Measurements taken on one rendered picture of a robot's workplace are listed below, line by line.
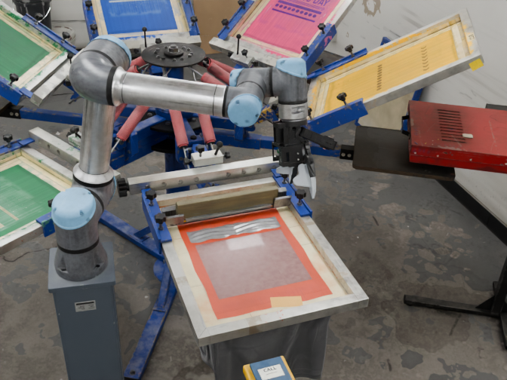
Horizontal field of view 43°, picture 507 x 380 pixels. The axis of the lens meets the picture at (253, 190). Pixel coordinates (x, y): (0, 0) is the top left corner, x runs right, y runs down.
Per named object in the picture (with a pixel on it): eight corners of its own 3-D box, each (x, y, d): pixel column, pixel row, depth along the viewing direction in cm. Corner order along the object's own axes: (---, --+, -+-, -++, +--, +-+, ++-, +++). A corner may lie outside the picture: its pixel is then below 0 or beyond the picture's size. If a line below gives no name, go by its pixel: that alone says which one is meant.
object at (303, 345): (325, 378, 241) (338, 294, 217) (210, 409, 227) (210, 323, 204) (321, 372, 243) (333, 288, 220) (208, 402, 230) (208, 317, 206)
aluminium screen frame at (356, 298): (367, 307, 212) (369, 298, 210) (198, 347, 195) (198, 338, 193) (280, 182, 274) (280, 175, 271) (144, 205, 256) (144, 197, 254)
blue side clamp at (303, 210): (311, 225, 251) (312, 211, 247) (299, 228, 249) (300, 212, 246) (282, 185, 274) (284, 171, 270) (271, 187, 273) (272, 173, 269)
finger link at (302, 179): (296, 201, 163) (286, 168, 166) (317, 197, 165) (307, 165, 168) (299, 197, 160) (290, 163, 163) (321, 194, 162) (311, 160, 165)
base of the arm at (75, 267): (54, 284, 180) (49, 257, 174) (55, 250, 192) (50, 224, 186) (109, 277, 183) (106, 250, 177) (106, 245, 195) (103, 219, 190)
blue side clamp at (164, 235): (172, 252, 234) (172, 237, 230) (159, 254, 233) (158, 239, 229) (155, 206, 257) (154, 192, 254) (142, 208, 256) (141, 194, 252)
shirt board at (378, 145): (446, 149, 320) (449, 135, 316) (452, 193, 287) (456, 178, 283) (187, 118, 337) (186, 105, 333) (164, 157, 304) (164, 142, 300)
